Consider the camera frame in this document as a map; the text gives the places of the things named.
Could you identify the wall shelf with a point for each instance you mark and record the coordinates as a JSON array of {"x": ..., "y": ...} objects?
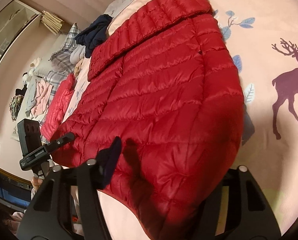
[{"x": 15, "y": 17}]

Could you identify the yellow tassel fringe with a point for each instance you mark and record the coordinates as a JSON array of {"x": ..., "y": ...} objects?
[{"x": 52, "y": 22}]

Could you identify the red down jacket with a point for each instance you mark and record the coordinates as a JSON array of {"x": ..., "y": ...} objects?
[{"x": 165, "y": 83}]

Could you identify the pink deer print duvet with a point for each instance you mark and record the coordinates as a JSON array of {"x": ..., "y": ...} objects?
[{"x": 261, "y": 37}]

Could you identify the pink-red folded down jacket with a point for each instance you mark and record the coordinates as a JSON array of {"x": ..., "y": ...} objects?
[{"x": 58, "y": 107}]

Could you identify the navy blue garment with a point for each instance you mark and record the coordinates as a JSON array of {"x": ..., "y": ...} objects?
[{"x": 94, "y": 35}]

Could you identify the pink clothes pile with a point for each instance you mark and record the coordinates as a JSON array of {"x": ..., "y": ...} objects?
[{"x": 39, "y": 92}]

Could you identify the small plush toys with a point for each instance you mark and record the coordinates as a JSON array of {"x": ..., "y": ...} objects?
[{"x": 27, "y": 76}]

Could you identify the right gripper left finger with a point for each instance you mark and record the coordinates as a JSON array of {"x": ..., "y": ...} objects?
[{"x": 50, "y": 213}]

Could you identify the orange small cloth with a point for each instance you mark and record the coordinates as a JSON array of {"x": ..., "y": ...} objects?
[{"x": 78, "y": 67}]

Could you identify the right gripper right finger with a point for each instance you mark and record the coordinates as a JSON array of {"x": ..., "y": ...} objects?
[{"x": 249, "y": 215}]

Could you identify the person left hand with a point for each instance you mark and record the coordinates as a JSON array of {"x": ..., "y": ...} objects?
[{"x": 36, "y": 183}]

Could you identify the plaid pillow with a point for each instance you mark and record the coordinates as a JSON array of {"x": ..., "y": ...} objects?
[{"x": 61, "y": 66}]

